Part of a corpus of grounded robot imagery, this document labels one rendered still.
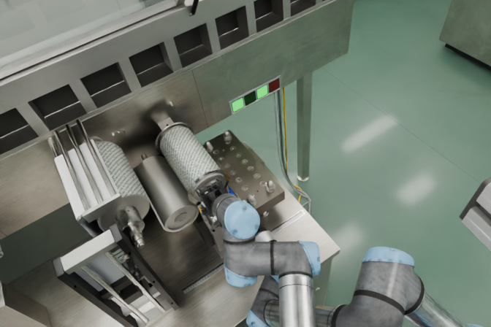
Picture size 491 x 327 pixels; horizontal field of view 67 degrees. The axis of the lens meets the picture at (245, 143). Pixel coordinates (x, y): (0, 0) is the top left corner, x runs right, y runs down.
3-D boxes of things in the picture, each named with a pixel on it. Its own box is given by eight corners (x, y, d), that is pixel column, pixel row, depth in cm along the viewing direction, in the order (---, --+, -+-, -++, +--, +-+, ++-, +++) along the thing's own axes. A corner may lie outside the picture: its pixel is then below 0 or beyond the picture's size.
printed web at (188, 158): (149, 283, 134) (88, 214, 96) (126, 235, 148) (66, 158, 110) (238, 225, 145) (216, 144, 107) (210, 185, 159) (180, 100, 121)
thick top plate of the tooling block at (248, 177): (250, 221, 139) (249, 213, 134) (201, 155, 162) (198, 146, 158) (285, 198, 143) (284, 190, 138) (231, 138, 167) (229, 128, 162)
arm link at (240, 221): (229, 247, 79) (227, 207, 79) (216, 232, 89) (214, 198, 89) (264, 240, 82) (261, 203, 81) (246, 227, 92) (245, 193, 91)
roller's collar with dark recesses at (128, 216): (126, 241, 102) (118, 230, 97) (119, 225, 105) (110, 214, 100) (147, 228, 104) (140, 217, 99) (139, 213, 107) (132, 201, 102)
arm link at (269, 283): (259, 295, 122) (256, 283, 114) (272, 264, 128) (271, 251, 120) (282, 305, 120) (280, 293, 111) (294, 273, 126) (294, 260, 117)
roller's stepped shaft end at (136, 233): (138, 252, 97) (134, 247, 95) (130, 235, 101) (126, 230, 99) (149, 245, 98) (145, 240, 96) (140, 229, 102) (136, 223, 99)
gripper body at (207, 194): (216, 177, 106) (229, 183, 95) (229, 201, 108) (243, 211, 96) (193, 190, 104) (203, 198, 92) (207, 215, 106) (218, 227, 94)
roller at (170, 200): (170, 237, 122) (160, 220, 113) (142, 185, 137) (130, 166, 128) (202, 218, 125) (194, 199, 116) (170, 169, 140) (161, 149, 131)
